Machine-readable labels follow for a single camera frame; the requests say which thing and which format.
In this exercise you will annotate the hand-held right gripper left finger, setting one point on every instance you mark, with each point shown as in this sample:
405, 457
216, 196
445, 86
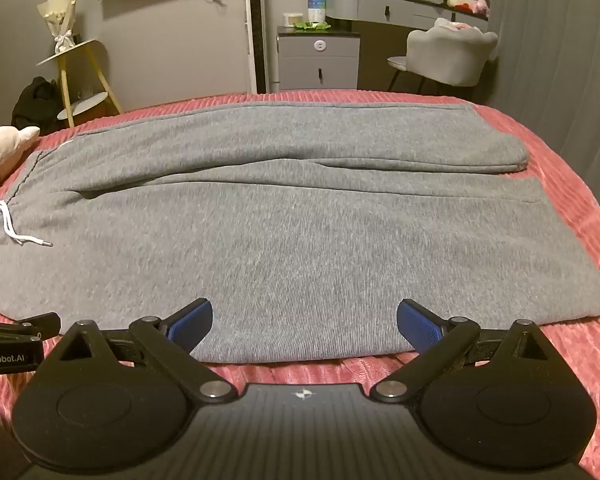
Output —
194, 317

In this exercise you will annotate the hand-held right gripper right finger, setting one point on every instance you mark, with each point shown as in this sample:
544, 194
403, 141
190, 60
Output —
417, 324

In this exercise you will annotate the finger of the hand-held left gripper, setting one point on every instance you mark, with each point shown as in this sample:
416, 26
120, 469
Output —
25, 324

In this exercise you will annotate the grey pants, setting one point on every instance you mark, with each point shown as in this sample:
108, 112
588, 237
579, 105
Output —
280, 235

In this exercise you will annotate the pale pink plush pillow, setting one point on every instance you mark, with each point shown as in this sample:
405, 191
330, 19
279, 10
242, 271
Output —
0, 155

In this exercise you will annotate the pink ribbed blanket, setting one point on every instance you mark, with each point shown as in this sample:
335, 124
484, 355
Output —
570, 360

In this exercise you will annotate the black backpack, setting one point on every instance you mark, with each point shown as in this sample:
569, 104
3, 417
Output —
35, 105

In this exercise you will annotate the yellow-legged side table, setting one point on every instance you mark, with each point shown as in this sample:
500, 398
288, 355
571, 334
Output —
75, 47

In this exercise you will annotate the grey shell-back chair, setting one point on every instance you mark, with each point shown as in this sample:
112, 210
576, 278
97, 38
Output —
450, 57

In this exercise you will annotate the grey bedside cabinet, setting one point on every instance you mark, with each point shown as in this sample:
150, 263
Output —
317, 60

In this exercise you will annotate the wrapped flower bouquet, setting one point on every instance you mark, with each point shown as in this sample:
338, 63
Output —
60, 15

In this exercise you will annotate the grey curtain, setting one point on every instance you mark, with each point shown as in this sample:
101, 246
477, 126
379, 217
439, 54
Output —
555, 60

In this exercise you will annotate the pink and white cloth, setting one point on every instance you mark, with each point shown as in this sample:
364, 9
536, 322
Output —
452, 24

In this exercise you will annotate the white round jar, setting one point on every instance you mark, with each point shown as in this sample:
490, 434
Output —
293, 19

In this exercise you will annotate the green leafy item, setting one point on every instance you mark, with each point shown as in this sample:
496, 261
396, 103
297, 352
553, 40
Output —
312, 26

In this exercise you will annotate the grey vanity desk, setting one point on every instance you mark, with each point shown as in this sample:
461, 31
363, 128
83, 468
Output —
380, 7

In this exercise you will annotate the pink plush toy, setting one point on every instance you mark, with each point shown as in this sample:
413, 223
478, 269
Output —
481, 2

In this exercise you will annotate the blue and white box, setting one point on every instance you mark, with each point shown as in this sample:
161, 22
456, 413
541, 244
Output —
317, 7

